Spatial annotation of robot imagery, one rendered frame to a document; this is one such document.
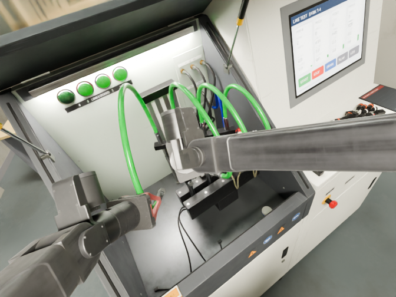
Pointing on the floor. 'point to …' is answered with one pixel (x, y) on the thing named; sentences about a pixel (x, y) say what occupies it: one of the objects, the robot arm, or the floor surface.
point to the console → (274, 111)
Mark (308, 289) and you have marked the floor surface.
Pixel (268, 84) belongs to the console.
